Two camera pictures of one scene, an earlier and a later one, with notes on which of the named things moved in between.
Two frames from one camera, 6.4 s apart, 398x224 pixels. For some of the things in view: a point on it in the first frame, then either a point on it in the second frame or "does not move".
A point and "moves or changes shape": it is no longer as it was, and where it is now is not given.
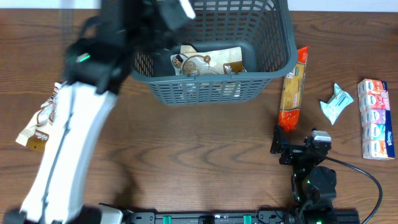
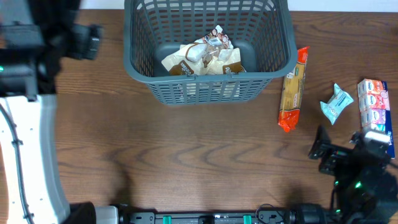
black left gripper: [158, 43] -> [73, 50]
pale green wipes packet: [339, 101] does not move
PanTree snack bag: [35, 137] moves or changes shape
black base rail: [265, 217] does not move
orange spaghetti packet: [293, 93] does not move
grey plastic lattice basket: [263, 28] does not move
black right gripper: [280, 143] -> [336, 155]
